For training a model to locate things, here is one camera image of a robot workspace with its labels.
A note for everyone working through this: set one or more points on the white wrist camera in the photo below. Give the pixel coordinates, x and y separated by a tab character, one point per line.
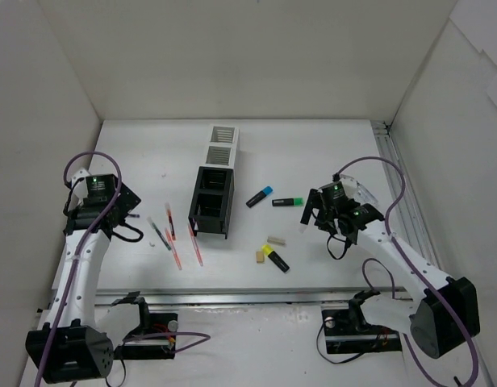
79	176
350	184

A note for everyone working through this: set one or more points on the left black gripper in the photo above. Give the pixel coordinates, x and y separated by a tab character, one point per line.
127	197

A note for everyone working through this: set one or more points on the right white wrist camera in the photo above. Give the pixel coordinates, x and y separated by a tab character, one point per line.
350	184

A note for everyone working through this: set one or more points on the yellow cap highlighter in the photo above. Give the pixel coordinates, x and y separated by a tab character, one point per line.
275	258

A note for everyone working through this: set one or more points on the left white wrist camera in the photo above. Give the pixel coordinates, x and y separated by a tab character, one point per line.
79	176

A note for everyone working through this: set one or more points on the green gel pen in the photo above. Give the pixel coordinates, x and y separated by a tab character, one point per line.
159	234

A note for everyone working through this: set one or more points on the blue cap highlighter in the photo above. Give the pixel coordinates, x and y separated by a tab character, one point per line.
258	197

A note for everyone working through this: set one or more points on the green cap highlighter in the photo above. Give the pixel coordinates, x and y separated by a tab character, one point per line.
282	202

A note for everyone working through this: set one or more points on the clear blue-tip glue bottle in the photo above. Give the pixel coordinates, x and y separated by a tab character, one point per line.
364	196

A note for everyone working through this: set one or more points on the small tan eraser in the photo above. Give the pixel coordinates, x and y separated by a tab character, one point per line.
260	257

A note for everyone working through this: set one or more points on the black two-slot container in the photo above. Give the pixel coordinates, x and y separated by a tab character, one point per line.
211	204

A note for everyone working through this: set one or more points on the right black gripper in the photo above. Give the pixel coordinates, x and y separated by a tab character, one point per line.
318	205

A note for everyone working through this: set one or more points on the long beige eraser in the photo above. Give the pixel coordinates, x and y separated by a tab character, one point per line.
276	241

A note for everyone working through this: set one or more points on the white two-slot container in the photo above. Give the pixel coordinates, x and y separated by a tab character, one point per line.
222	147

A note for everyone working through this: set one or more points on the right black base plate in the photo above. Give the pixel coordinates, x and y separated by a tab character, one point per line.
341	337

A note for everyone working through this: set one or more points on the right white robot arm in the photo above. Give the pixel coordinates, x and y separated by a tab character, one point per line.
443	311

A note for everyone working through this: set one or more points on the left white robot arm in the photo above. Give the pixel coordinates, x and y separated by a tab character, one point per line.
73	345

